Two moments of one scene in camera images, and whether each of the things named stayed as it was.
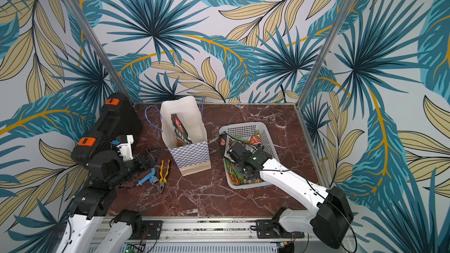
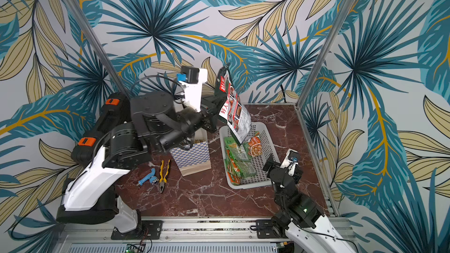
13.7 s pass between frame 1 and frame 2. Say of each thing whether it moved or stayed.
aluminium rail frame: stayed
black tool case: stayed
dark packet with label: moved
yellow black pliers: stayed
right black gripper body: moved
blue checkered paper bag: stayed
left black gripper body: moved
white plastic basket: stayed
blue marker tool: stayed
